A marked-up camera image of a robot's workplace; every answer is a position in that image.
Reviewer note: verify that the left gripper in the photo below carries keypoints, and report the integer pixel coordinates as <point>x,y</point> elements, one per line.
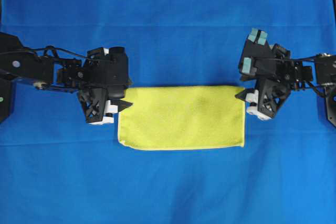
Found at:
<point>89,79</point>

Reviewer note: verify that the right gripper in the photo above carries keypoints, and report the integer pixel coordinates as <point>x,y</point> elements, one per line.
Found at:
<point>272,90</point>

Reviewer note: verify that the yellow-green towel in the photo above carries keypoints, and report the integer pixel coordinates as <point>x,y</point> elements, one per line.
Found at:
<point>182,118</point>

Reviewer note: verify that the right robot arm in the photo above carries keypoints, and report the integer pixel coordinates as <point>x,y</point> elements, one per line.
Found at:
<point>323,84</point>

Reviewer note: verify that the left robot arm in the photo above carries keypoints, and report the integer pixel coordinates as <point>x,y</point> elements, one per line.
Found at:
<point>36,67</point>

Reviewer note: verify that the blue table cloth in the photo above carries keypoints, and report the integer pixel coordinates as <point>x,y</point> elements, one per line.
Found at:
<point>56,168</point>

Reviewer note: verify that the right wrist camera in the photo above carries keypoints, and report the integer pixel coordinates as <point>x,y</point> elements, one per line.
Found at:
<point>256,48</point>

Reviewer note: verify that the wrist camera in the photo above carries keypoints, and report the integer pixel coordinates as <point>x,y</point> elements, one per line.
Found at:
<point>117,72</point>
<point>256,48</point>

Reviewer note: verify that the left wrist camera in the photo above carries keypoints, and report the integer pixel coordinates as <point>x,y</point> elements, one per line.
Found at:
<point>117,72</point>

